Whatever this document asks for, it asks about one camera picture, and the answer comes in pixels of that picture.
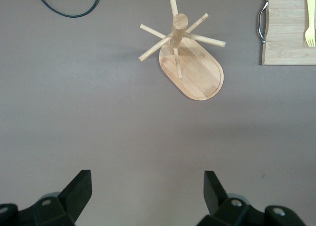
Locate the bamboo cutting board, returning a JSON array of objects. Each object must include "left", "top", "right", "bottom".
[{"left": 258, "top": 0, "right": 316, "bottom": 66}]

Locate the yellow plastic fork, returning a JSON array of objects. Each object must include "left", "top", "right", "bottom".
[{"left": 304, "top": 0, "right": 316, "bottom": 48}]

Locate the black cable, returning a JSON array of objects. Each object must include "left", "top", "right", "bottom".
[{"left": 33, "top": 0, "right": 101, "bottom": 19}]

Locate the wooden mug tree stand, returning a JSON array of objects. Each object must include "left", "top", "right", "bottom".
[{"left": 138, "top": 0, "right": 227, "bottom": 101}]

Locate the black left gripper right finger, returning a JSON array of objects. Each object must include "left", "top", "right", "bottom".
[{"left": 197, "top": 171, "right": 307, "bottom": 226}]

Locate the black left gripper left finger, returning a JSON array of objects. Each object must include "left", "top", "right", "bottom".
[{"left": 0, "top": 170, "right": 93, "bottom": 226}]

